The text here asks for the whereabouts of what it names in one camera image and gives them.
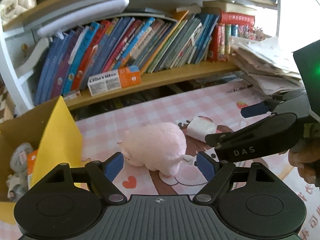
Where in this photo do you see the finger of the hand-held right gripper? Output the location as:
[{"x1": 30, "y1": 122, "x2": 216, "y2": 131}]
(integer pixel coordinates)
[
  {"x1": 241, "y1": 89, "x2": 307, "y2": 118},
  {"x1": 205, "y1": 116, "x2": 275, "y2": 148}
]

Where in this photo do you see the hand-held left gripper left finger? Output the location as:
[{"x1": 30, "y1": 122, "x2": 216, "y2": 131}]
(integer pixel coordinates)
[{"x1": 37, "y1": 152, "x2": 127, "y2": 204}]

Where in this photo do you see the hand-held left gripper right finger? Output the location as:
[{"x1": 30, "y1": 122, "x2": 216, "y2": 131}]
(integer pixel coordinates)
[{"x1": 192, "y1": 152, "x2": 278, "y2": 204}]

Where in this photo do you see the pink plush pig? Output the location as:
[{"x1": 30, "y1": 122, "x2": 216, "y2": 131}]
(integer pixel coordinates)
[{"x1": 117, "y1": 122, "x2": 194, "y2": 177}]

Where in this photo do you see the yellow cardboard box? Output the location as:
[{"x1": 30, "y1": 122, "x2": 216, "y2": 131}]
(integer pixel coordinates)
[{"x1": 0, "y1": 96, "x2": 83, "y2": 225}]

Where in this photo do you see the white orange toothpaste box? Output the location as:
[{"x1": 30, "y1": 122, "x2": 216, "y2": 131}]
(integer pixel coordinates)
[
  {"x1": 87, "y1": 66, "x2": 141, "y2": 97},
  {"x1": 27, "y1": 149, "x2": 40, "y2": 190}
]

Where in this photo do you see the person's right hand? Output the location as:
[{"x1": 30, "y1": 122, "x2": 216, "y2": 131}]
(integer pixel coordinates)
[{"x1": 287, "y1": 137, "x2": 320, "y2": 188}]

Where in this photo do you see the white tissue packet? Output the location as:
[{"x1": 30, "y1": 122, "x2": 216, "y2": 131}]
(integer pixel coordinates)
[{"x1": 187, "y1": 116, "x2": 217, "y2": 142}]

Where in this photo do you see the messy stack of papers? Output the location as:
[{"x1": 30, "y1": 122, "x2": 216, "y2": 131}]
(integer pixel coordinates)
[{"x1": 230, "y1": 37, "x2": 304, "y2": 98}]

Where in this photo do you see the pink checked table mat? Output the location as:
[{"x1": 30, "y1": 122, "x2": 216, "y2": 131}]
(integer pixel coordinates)
[{"x1": 0, "y1": 81, "x2": 320, "y2": 240}]

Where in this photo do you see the red thick dictionary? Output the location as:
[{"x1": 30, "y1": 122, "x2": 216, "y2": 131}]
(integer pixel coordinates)
[{"x1": 221, "y1": 11, "x2": 255, "y2": 25}]

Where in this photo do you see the row of colourful books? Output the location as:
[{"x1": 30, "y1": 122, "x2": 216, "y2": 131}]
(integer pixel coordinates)
[{"x1": 34, "y1": 12, "x2": 255, "y2": 105}]

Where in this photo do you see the white bookshelf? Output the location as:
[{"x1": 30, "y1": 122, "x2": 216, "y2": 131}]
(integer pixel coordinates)
[{"x1": 0, "y1": 0, "x2": 282, "y2": 115}]

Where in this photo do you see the white flat lamp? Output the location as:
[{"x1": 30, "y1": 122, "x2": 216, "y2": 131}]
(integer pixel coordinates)
[{"x1": 37, "y1": 0, "x2": 130, "y2": 38}]

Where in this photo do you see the cream quilted handbag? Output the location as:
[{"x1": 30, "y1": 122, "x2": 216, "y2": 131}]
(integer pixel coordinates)
[{"x1": 0, "y1": 0, "x2": 37, "y2": 25}]

